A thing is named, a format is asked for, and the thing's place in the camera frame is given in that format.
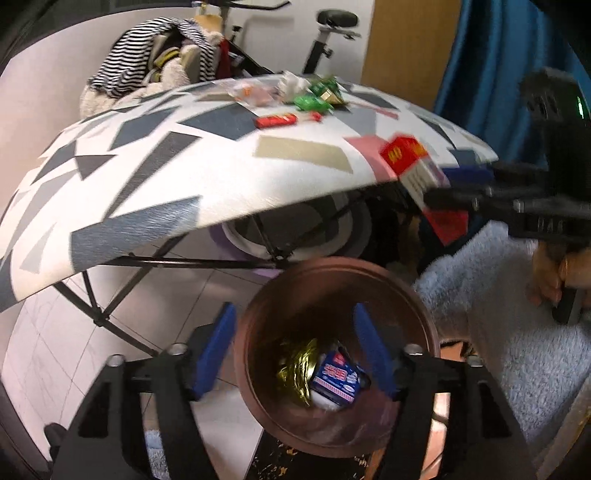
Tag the red garment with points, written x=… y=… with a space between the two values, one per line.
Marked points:
x=225 y=53

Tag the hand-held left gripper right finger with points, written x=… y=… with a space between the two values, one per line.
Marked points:
x=374 y=350

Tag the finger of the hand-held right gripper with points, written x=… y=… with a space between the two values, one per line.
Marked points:
x=461 y=197
x=466 y=175

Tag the person's right hand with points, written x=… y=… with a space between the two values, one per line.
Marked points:
x=549 y=272

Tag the clear plastic packet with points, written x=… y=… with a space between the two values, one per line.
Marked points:
x=251 y=94

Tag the red cigarette box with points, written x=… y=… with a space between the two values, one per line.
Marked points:
x=401 y=154

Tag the blue curtain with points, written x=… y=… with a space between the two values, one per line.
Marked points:
x=485 y=69

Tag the red snack bar wrapper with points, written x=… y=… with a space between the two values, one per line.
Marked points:
x=277 y=121

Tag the geometric patterned folding table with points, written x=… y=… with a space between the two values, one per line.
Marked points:
x=184 y=152

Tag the small red candy wrapper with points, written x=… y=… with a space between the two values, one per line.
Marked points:
x=313 y=116

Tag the wooden door panel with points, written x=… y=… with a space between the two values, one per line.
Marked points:
x=401 y=41

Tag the black garment yellow stripe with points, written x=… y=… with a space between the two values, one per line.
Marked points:
x=168 y=57

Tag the brown round bin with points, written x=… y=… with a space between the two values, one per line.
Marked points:
x=332 y=295

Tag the gold foil wrapper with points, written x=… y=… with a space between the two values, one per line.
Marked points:
x=298 y=374

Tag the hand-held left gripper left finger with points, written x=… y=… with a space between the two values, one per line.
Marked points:
x=214 y=350

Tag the white packet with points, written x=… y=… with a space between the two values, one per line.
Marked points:
x=293 y=83

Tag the person's right forearm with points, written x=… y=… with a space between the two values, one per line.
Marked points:
x=498 y=323

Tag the green foil wrapper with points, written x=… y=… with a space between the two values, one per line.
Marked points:
x=330 y=87

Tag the black exercise bike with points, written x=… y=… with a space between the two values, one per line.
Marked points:
x=318 y=50

